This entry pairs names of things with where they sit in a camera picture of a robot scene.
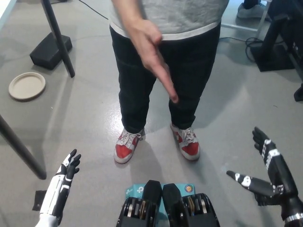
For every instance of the white and black robot left hand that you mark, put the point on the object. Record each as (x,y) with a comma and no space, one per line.
(55,194)

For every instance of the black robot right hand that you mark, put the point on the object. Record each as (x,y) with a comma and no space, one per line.
(279,175)

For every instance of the person's right hand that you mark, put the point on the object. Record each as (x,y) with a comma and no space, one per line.
(149,47)

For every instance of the person in grey shirt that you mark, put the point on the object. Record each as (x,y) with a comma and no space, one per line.
(189,61)

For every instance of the person's right red white sneaker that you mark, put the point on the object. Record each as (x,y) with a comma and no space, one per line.
(124,151)

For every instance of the person's red white sneaker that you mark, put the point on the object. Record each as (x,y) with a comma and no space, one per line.
(124,151)
(189,149)

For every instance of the black robot left torso block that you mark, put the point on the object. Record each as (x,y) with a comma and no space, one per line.
(139,212)

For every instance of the person's left red white sneaker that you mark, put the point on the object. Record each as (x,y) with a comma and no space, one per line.
(189,149)

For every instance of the black tape patch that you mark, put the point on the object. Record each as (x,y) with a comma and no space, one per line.
(39,201)

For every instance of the thick black table leg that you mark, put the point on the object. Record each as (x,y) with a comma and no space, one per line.
(21,149)

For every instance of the teal cardboard box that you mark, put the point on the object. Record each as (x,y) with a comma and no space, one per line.
(135,190)

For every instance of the small black foot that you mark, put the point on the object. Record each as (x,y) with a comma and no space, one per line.
(299,93)

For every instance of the slanted black pole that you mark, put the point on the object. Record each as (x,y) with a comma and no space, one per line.
(60,42)

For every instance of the black foam block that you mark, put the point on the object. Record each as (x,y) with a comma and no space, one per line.
(46,53)

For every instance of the grey sneaker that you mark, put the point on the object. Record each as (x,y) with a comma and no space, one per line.
(251,11)

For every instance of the beige paper plate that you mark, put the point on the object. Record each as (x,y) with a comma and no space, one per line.
(27,86)

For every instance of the black stand with base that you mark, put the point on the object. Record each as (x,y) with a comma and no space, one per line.
(272,54)

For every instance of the black equipment rack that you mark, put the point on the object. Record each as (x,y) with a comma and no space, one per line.
(296,37)

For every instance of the white metal frame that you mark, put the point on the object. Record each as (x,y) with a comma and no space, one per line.
(239,27)

